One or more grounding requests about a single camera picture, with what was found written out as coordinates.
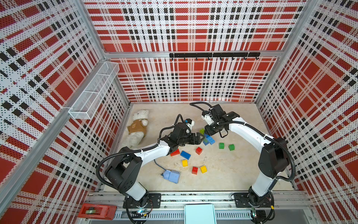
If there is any light blue long lego brick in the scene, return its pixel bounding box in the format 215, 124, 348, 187
205, 134, 215, 145

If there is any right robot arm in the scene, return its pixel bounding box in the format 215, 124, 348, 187
190, 101, 296, 208

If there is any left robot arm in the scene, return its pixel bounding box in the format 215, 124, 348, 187
96, 114, 205, 208

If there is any red small lego brick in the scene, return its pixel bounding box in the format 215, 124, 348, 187
195, 147, 203, 155

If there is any red long lego brick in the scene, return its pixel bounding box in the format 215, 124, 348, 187
170, 149, 180, 156

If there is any yellow square lego brick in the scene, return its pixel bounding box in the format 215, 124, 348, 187
182, 160, 188, 167

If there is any yellow small lego brick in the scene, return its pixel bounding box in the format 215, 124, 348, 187
200, 165, 208, 174

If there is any red square lego brick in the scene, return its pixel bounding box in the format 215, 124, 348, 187
192, 167, 198, 175

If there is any white teddy bear brown shirt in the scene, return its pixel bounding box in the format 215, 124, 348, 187
122, 110, 149, 148

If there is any light blue tray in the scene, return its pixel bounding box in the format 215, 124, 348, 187
184, 204, 217, 224

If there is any red tool box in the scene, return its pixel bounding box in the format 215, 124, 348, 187
77, 203, 117, 220

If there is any light blue charger with cable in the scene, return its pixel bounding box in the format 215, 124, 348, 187
154, 160, 180, 184

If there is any black hook rail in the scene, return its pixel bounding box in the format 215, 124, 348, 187
169, 52, 261, 59

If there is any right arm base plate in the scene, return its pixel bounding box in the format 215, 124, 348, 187
232, 192, 274, 208

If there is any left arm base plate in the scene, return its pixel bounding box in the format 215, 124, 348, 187
123, 193, 162, 209

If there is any white wire mesh basket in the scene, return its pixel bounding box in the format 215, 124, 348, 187
69, 62, 119, 120

